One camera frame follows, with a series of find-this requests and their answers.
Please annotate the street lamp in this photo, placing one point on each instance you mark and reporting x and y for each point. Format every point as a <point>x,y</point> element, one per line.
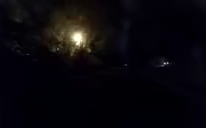
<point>77,37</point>

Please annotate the tree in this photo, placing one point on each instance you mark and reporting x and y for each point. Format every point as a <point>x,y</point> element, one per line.
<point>59,41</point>

